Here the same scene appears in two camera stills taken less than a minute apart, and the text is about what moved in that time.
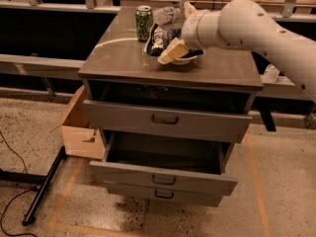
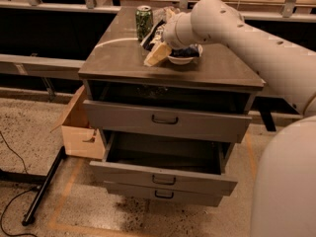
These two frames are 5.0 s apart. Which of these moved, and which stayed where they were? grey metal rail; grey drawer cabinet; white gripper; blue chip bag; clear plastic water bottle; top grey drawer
Moved: blue chip bag; white gripper
Stayed: top grey drawer; clear plastic water bottle; grey drawer cabinet; grey metal rail
